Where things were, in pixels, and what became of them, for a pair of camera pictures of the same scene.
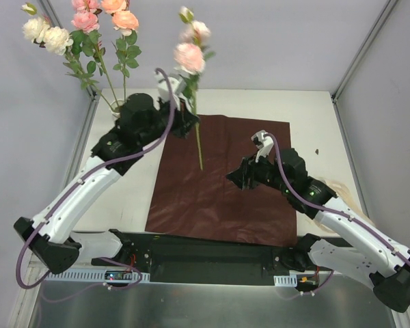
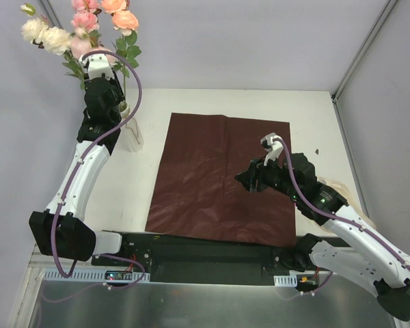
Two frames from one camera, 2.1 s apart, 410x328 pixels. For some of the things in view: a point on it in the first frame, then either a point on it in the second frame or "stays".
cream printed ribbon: [344, 197] stays
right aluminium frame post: [388, 7] stays
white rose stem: [57, 39] stays
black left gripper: [179, 120] to [98, 82]
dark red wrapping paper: [203, 204] stays
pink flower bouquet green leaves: [189, 57] to [80, 44]
